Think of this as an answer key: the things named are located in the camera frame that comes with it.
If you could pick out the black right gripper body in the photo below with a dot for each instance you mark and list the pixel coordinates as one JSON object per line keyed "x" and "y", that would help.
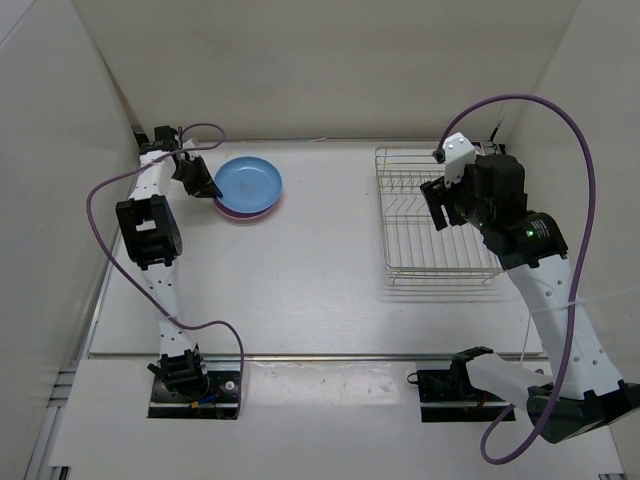
{"x": 476, "y": 210}

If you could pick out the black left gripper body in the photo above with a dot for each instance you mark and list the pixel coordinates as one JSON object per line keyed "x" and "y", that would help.
{"x": 193, "y": 173}

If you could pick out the blue plastic plate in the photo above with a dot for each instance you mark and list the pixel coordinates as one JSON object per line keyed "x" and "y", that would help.
{"x": 249, "y": 178}

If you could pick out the pink plastic plate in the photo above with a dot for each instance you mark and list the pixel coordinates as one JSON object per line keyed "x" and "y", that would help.
{"x": 237, "y": 209}

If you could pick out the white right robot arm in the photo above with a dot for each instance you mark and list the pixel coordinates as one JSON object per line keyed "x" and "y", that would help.
{"x": 585, "y": 391}

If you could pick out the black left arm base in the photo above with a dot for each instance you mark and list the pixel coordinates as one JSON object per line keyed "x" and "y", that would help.
{"x": 191, "y": 387}

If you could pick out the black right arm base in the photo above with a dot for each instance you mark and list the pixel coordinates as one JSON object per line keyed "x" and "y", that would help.
{"x": 447, "y": 396}

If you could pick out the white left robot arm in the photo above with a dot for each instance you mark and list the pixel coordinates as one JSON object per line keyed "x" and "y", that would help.
{"x": 153, "y": 243}

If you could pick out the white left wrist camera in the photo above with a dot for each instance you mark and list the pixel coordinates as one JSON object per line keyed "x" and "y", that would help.
{"x": 190, "y": 143}

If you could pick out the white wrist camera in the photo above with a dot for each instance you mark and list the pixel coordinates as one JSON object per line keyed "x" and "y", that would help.
{"x": 455, "y": 154}
{"x": 190, "y": 143}

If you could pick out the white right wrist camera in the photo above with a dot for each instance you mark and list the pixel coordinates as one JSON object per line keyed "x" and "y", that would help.
{"x": 455, "y": 154}

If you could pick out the white cable tie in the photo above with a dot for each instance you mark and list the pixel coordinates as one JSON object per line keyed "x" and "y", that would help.
{"x": 583, "y": 300}

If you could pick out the aluminium table edge rail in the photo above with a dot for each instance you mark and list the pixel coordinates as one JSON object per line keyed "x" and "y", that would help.
{"x": 403, "y": 357}

